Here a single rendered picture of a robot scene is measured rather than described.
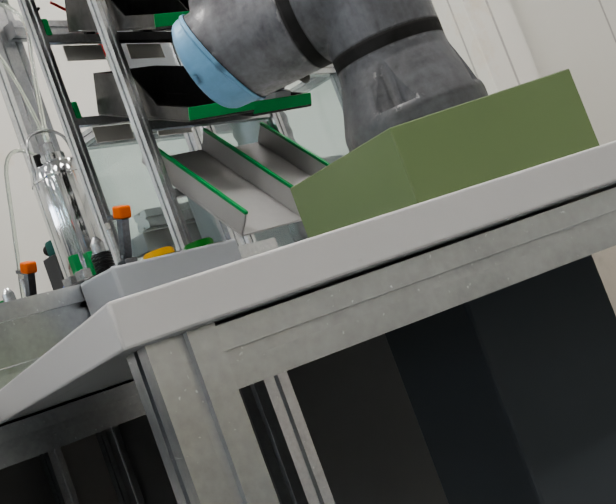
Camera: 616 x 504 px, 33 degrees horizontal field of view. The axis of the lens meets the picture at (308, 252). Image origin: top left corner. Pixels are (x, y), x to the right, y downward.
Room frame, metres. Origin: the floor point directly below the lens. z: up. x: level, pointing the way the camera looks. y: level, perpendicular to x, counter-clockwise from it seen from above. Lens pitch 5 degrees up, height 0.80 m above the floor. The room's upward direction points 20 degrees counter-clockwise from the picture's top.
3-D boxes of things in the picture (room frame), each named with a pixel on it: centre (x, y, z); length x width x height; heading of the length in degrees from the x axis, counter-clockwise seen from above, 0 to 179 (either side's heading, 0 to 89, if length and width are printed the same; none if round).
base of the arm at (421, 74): (1.04, -0.15, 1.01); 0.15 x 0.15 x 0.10
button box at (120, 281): (1.28, 0.18, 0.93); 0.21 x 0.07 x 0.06; 139
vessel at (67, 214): (2.46, 0.50, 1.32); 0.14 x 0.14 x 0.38
